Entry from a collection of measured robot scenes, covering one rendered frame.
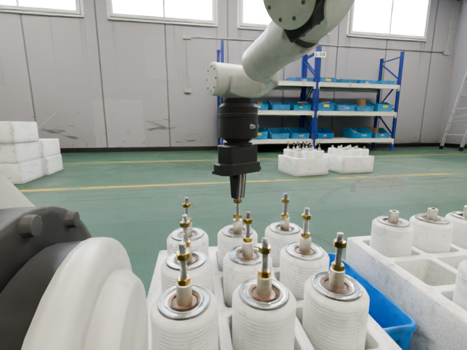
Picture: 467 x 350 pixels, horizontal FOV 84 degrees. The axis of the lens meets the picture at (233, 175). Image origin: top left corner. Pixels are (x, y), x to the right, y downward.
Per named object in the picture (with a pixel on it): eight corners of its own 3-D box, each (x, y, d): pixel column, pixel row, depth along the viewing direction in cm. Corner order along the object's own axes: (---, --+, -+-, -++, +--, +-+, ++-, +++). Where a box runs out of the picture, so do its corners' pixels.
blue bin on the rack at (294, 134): (282, 137, 547) (282, 128, 543) (299, 137, 555) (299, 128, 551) (292, 139, 499) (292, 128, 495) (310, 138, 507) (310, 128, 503)
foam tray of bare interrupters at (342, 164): (372, 172, 285) (374, 155, 281) (342, 173, 276) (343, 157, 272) (349, 167, 322) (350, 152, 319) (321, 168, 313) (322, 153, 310)
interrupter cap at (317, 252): (332, 256, 51) (333, 253, 50) (302, 265, 47) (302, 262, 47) (306, 241, 57) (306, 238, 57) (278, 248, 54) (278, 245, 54)
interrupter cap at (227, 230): (256, 228, 64) (256, 226, 64) (247, 241, 57) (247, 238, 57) (228, 225, 67) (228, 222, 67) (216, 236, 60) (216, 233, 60)
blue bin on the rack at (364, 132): (341, 137, 570) (342, 128, 566) (356, 137, 576) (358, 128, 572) (355, 138, 521) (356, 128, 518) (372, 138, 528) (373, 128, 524)
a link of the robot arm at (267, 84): (254, 102, 61) (290, 79, 49) (219, 100, 57) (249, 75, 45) (251, 75, 61) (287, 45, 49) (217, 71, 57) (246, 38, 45)
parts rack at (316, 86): (395, 150, 540) (406, 51, 504) (221, 153, 473) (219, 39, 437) (373, 148, 602) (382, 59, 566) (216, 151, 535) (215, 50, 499)
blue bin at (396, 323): (413, 376, 52) (420, 325, 50) (364, 386, 50) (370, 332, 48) (331, 287, 81) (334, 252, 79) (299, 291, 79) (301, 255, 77)
